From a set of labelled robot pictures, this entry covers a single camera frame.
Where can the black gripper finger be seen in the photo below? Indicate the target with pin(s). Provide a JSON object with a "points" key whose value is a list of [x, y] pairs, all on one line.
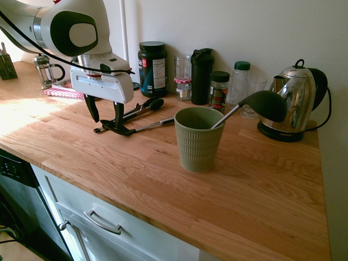
{"points": [[92, 106], [119, 114]]}

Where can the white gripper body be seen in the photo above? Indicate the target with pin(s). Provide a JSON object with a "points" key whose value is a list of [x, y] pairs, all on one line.
{"points": [[103, 87]]}

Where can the black steel tongs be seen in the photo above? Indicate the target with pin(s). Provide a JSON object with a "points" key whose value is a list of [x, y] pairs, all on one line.
{"points": [[156, 104]]}

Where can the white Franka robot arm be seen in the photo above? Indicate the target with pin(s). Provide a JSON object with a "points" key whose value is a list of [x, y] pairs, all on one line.
{"points": [[54, 16]]}

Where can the green ribbed utensil holder cup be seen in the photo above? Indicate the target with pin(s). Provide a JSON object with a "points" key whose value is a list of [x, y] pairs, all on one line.
{"points": [[198, 146]]}

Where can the red checked cookbook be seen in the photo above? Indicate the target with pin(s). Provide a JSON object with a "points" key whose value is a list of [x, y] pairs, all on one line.
{"points": [[62, 93]]}

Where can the small black steel ladle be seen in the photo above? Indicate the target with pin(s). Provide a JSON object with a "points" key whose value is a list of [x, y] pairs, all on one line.
{"points": [[152, 124]]}

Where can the food processor cookbook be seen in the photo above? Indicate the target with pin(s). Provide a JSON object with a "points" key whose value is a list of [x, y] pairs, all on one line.
{"points": [[63, 83]]}

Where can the black protein powder tub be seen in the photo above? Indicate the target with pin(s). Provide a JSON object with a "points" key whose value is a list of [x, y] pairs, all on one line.
{"points": [[152, 76]]}

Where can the glass french press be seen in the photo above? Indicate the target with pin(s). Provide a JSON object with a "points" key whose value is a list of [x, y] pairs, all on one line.
{"points": [[44, 70]]}

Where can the small jar red checked lid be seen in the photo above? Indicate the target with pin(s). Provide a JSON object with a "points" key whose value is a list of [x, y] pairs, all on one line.
{"points": [[182, 91]]}

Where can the tall empty glass jar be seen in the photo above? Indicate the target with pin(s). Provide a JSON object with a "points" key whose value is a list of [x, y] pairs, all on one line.
{"points": [[182, 66]]}

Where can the black shaker bottle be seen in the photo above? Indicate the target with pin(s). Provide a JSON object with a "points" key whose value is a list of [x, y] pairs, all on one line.
{"points": [[201, 81]]}

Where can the green perforated utensil caddy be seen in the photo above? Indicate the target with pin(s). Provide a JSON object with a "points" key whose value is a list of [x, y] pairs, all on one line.
{"points": [[7, 68]]}

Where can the spice jar black lid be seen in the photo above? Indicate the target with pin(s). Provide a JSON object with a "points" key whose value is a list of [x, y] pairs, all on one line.
{"points": [[218, 92]]}

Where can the cutlery in caddy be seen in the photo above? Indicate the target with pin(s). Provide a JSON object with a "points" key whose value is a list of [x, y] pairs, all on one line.
{"points": [[3, 49]]}

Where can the stainless steel dishwasher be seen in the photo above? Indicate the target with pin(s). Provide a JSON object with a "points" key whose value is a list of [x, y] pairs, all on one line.
{"points": [[19, 190]]}

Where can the white cabinet drawer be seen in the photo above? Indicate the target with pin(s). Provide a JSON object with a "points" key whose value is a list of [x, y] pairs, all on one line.
{"points": [[141, 228]]}

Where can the silver cabinet knob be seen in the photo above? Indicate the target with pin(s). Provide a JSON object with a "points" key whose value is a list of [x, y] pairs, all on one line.
{"points": [[63, 225]]}

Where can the clear bottle green cap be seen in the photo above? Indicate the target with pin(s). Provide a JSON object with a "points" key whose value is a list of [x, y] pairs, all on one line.
{"points": [[239, 84]]}

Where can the clear stemmed glass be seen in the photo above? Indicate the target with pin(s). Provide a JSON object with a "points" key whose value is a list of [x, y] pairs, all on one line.
{"points": [[254, 87]]}

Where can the large black serving spoon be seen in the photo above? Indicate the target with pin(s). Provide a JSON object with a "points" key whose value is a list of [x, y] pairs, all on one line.
{"points": [[266, 104]]}

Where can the black kettle base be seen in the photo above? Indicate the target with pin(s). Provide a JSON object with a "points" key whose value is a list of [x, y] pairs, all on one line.
{"points": [[280, 134]]}

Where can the stainless steel electric kettle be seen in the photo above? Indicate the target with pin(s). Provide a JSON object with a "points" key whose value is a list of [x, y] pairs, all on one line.
{"points": [[296, 95]]}

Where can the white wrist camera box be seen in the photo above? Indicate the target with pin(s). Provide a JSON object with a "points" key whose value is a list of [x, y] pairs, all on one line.
{"points": [[117, 63]]}

